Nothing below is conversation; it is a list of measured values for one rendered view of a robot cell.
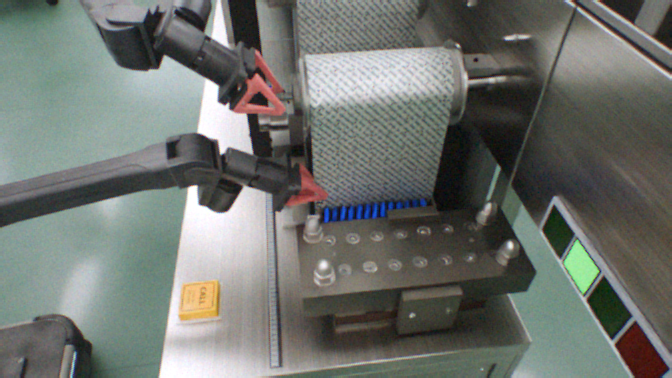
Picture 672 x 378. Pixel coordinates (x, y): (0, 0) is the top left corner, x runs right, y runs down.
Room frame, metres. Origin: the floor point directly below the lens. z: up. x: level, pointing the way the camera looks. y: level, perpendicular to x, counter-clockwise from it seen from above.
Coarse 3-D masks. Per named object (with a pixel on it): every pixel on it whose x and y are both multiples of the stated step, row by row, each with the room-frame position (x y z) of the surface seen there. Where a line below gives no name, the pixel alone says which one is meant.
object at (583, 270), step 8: (576, 240) 0.37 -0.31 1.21; (576, 248) 0.37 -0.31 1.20; (568, 256) 0.37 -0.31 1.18; (576, 256) 0.36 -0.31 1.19; (584, 256) 0.35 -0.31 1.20; (568, 264) 0.37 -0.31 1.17; (576, 264) 0.36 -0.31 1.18; (584, 264) 0.35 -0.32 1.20; (592, 264) 0.34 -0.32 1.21; (576, 272) 0.35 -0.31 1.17; (584, 272) 0.34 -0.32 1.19; (592, 272) 0.33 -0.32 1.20; (576, 280) 0.34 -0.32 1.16; (584, 280) 0.33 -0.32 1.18; (592, 280) 0.33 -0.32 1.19; (584, 288) 0.33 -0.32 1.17
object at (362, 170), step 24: (312, 144) 0.60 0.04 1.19; (336, 144) 0.61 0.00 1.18; (360, 144) 0.61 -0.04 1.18; (384, 144) 0.62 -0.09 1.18; (408, 144) 0.63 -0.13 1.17; (432, 144) 0.63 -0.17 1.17; (336, 168) 0.61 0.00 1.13; (360, 168) 0.61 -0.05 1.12; (384, 168) 0.62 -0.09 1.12; (408, 168) 0.63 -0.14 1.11; (432, 168) 0.63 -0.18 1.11; (336, 192) 0.61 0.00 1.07; (360, 192) 0.61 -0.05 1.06; (384, 192) 0.62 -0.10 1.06; (408, 192) 0.63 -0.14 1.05; (432, 192) 0.63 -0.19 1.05
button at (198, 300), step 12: (192, 288) 0.49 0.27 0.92; (204, 288) 0.49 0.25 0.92; (216, 288) 0.49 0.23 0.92; (180, 300) 0.47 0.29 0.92; (192, 300) 0.47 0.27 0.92; (204, 300) 0.47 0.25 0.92; (216, 300) 0.47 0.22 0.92; (180, 312) 0.44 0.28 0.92; (192, 312) 0.44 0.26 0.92; (204, 312) 0.44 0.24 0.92; (216, 312) 0.45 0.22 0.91
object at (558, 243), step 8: (552, 216) 0.43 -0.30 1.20; (560, 216) 0.42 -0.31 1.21; (552, 224) 0.42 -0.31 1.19; (560, 224) 0.41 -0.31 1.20; (552, 232) 0.42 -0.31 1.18; (560, 232) 0.40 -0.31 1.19; (568, 232) 0.39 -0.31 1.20; (552, 240) 0.41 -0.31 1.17; (560, 240) 0.40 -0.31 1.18; (568, 240) 0.39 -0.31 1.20; (560, 248) 0.39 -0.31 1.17
